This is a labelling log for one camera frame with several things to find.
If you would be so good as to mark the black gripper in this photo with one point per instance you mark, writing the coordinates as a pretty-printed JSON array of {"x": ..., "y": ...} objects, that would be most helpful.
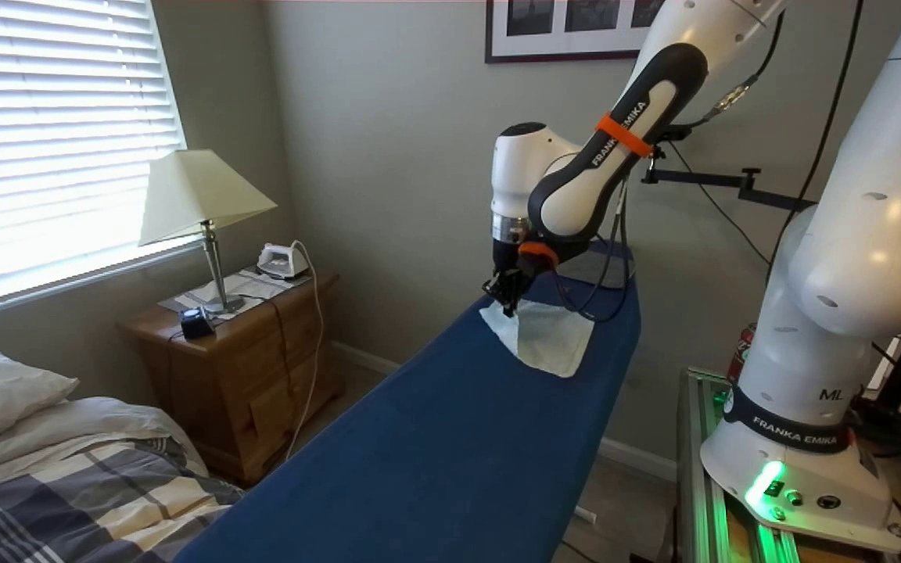
[{"x": 507, "y": 261}]

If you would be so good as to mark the white terry cloth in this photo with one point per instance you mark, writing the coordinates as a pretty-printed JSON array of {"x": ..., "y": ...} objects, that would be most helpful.
[{"x": 545, "y": 336}]

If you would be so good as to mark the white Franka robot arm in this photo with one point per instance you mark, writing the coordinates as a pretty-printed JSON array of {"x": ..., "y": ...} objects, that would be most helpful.
[{"x": 867, "y": 240}]

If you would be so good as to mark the blue ironing board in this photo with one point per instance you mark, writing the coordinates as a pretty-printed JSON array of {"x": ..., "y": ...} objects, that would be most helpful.
[{"x": 452, "y": 447}]

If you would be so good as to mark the small white device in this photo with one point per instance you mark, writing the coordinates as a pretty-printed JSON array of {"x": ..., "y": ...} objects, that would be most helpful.
[{"x": 282, "y": 261}]

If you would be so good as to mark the papers on nightstand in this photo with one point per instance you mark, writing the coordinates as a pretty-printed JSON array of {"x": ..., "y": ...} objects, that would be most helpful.
[{"x": 242, "y": 286}]

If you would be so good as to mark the black framed picture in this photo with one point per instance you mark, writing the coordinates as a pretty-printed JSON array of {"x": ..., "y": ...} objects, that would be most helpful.
[{"x": 564, "y": 19}]

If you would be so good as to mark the wooden nightstand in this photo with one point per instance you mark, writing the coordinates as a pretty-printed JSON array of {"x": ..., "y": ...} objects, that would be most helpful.
[{"x": 231, "y": 386}]

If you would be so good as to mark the black alarm clock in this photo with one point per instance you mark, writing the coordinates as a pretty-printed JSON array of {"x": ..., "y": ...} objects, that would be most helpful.
[{"x": 196, "y": 322}]

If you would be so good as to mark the cream shade table lamp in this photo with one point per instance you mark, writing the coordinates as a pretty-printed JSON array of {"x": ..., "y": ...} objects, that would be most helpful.
[{"x": 202, "y": 189}]

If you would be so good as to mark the white bed sheet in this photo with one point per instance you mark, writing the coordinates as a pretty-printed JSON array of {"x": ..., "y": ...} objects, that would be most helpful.
[{"x": 63, "y": 425}]

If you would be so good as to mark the white window blinds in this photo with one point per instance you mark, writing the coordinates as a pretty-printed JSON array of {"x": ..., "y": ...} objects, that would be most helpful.
[{"x": 54, "y": 136}]

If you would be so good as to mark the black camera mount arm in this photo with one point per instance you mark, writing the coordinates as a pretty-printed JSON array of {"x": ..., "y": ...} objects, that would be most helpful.
[{"x": 719, "y": 184}]

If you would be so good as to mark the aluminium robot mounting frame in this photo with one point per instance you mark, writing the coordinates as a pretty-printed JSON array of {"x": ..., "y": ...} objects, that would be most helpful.
[{"x": 712, "y": 502}]

